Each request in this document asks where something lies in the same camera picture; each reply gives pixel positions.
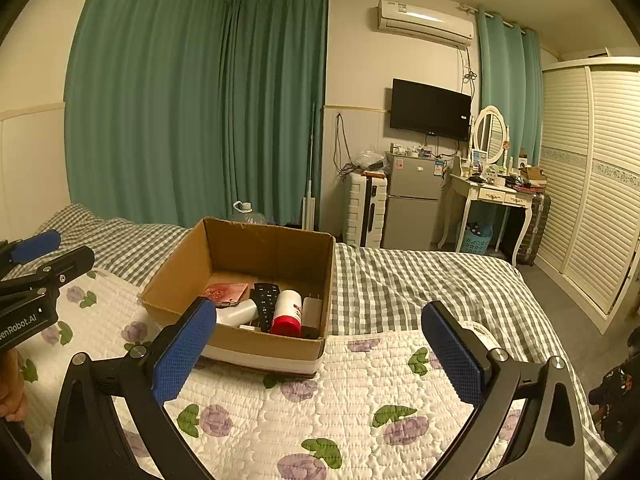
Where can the wide green curtain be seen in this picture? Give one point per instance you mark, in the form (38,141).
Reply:
(150,95)

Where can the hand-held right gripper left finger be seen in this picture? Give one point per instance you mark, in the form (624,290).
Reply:
(182,355)

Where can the plain white plastic bottle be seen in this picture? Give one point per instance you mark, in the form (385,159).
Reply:
(237,312)

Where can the grey two-door fridge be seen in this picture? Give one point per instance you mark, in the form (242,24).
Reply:
(412,200)

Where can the light green eyelet curtain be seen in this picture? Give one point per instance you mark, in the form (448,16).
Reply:
(510,90)

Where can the white ribbed suitcase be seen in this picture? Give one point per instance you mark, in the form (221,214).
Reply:
(360,210)

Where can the white bottle with red cap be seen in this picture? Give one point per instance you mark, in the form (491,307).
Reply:
(287,312)

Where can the white charger plug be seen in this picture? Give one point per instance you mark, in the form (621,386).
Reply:
(312,310)

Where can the white oval vanity mirror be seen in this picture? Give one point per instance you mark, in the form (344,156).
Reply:
(490,132)

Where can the clear plastic bag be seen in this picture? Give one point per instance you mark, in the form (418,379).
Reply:
(370,160)

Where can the blue plastic basket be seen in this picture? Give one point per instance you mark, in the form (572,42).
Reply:
(475,242)

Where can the black remote control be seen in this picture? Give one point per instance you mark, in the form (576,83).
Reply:
(264,305)

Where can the black wall television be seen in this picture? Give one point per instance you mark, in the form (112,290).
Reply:
(430,110)

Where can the clear water jug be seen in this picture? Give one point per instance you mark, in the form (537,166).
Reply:
(250,215)

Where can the white louvred wardrobe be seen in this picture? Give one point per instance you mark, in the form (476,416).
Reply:
(595,185)

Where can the grey checked bed sheet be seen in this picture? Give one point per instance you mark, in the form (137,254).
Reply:
(400,285)

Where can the narrow green curtain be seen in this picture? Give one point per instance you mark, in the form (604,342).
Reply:
(280,105)

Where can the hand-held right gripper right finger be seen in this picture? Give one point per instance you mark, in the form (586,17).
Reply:
(452,355)

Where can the pink red pouch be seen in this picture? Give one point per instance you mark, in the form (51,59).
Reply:
(227,294)

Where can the person's dark patterned clothing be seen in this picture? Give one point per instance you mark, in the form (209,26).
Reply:
(620,385)

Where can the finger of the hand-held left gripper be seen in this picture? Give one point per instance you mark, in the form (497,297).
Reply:
(37,245)
(70,262)

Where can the white wall air conditioner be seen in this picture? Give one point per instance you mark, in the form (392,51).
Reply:
(425,20)

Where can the person's left hand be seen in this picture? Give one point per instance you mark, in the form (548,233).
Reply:
(12,390)

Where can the white mop pole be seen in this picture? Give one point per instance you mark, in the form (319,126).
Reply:
(310,180)

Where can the dark hard-shell suitcase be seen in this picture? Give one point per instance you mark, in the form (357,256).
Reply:
(535,230)

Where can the brown cardboard box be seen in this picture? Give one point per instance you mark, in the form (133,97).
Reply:
(270,255)

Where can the white dressing table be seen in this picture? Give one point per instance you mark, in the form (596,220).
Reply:
(487,195)

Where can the white floral quilt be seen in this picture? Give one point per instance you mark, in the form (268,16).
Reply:
(360,410)

